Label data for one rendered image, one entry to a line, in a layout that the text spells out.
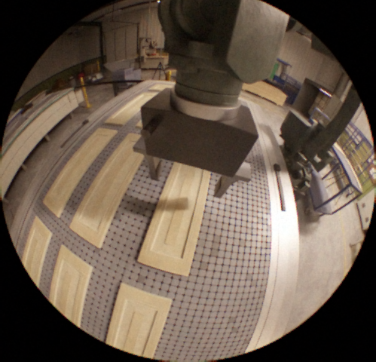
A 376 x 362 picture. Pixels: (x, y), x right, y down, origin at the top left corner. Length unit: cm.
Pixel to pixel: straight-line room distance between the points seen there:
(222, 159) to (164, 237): 36
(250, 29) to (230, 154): 22
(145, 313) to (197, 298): 20
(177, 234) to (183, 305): 29
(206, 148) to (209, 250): 40
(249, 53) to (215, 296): 65
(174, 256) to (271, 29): 61
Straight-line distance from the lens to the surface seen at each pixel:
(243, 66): 18
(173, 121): 24
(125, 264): 55
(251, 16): 19
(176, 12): 27
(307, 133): 130
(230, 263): 57
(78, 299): 69
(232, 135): 23
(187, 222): 53
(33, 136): 359
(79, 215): 67
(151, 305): 55
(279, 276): 74
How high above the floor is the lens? 139
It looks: 54 degrees down
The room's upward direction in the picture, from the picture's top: 12 degrees clockwise
